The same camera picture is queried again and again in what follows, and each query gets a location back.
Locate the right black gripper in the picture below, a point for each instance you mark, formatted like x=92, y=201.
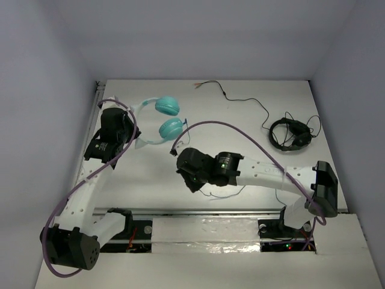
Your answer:
x=194, y=185

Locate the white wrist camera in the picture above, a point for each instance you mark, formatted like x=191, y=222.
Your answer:
x=110, y=102
x=173, y=152

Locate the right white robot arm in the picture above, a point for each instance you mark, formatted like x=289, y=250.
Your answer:
x=316, y=186

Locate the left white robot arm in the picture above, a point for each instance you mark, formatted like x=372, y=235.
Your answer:
x=71, y=240

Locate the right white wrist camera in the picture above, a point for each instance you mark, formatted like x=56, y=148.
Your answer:
x=173, y=152

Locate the teal cat-ear headphones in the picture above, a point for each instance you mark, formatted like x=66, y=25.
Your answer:
x=172, y=125

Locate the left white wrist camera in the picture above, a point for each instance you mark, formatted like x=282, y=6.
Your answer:
x=110, y=102

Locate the black headset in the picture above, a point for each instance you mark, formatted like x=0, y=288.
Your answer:
x=300, y=133

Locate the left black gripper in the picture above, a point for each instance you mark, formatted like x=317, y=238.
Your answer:
x=119, y=124

